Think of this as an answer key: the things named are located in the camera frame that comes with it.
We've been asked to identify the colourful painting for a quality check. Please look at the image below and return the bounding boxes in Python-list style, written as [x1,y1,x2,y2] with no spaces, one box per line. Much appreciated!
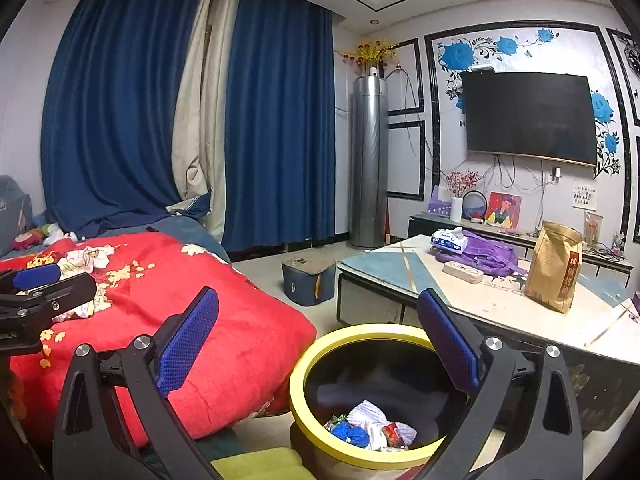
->
[485,191,522,228]

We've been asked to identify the white and blue coffee table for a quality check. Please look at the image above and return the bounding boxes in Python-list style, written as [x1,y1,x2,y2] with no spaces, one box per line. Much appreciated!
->
[336,234,640,433]

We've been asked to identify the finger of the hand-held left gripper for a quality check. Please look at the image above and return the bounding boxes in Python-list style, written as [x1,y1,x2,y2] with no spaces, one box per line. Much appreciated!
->
[0,272,98,325]
[0,262,63,293]

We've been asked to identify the blue wrapper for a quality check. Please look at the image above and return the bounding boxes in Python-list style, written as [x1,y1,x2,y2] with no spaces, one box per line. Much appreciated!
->
[330,419,370,447]

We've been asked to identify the yellow artificial flower decoration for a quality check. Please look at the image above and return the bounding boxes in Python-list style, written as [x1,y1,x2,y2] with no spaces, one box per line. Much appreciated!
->
[335,37,401,68]

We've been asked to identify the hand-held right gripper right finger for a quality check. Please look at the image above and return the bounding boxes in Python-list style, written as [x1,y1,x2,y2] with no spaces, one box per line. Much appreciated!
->
[417,287,583,480]

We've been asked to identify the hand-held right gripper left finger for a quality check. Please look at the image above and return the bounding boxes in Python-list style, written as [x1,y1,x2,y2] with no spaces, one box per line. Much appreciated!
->
[52,286,221,480]

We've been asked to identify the clear snack packet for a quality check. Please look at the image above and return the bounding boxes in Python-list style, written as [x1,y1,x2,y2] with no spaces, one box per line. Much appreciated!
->
[582,211,604,248]

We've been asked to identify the blue quilted sofa cover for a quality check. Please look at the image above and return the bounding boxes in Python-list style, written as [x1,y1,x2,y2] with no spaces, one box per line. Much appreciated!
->
[0,209,232,262]

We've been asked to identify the grey pillow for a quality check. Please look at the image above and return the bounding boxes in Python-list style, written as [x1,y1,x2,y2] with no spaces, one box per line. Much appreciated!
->
[0,175,33,256]

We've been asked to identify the white power strip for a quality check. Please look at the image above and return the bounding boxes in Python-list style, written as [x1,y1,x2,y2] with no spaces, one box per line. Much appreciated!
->
[442,261,485,283]

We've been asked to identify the green cushion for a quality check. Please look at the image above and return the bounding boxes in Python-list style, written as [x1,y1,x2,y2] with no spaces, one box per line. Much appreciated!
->
[210,447,307,480]

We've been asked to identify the large white foam net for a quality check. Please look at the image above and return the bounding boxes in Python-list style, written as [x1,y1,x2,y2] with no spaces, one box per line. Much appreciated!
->
[346,399,419,450]

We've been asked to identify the white blue tissue pack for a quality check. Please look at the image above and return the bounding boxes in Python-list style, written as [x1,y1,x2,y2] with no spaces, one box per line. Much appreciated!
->
[430,227,469,254]

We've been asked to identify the white plastic bag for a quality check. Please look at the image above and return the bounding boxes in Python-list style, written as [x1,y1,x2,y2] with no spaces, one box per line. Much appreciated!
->
[366,422,387,452]

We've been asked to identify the black curved television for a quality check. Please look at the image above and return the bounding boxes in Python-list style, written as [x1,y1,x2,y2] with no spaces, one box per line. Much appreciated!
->
[460,70,598,167]

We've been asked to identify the red floral blanket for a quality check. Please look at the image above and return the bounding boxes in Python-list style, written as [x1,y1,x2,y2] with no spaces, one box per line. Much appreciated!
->
[0,232,317,448]

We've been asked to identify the red plush toy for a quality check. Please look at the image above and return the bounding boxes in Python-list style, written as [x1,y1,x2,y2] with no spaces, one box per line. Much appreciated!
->
[12,230,47,252]

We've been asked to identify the dark television stand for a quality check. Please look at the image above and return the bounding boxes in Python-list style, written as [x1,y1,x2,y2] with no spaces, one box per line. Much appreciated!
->
[407,212,633,276]

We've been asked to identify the dark blue curtain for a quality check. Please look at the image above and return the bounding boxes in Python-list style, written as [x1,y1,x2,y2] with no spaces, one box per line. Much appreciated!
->
[41,0,211,238]
[221,0,336,253]

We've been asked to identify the white paper wall notice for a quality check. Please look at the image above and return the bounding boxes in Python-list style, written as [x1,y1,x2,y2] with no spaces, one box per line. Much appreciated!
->
[572,185,597,211]

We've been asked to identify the purple backpack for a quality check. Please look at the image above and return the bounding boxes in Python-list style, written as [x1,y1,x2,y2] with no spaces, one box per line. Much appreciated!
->
[435,230,528,278]

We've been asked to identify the brown paper bag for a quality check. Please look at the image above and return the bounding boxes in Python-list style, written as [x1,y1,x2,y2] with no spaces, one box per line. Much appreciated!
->
[523,221,584,314]

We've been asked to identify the silver tower air conditioner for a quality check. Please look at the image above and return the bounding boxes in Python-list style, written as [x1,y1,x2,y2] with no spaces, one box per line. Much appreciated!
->
[348,65,390,252]

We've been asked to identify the blue storage stool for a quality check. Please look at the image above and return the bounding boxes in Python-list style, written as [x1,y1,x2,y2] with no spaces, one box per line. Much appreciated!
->
[281,255,337,307]

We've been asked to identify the beige curtain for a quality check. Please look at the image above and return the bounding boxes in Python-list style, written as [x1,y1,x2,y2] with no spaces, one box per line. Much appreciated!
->
[171,0,243,241]

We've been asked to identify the yellow-rimmed black trash bin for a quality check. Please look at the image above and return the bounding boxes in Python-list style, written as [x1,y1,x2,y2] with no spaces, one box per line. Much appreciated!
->
[289,323,481,480]

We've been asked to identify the round dark framed ornament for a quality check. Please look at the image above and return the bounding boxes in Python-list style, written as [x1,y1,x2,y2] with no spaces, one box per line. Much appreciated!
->
[461,188,488,223]

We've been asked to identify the purple gift box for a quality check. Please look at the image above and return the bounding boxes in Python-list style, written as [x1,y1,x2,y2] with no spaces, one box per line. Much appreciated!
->
[428,185,452,216]

